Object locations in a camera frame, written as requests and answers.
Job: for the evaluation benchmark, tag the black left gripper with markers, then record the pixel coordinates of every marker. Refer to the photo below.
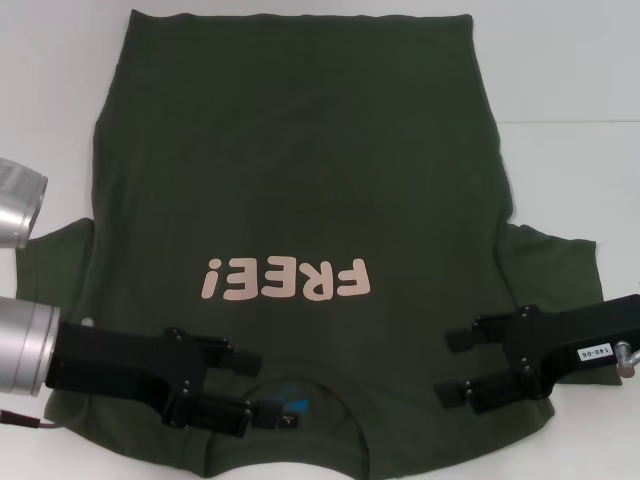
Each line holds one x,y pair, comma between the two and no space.
115,360

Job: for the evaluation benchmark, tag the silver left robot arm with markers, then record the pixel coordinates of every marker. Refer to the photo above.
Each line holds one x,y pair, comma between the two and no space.
25,345

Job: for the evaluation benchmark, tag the dark green FREE! t-shirt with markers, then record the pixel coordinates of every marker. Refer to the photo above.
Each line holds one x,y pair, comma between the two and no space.
300,175

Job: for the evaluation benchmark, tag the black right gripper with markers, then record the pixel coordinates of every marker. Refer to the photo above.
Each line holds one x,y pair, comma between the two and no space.
555,345

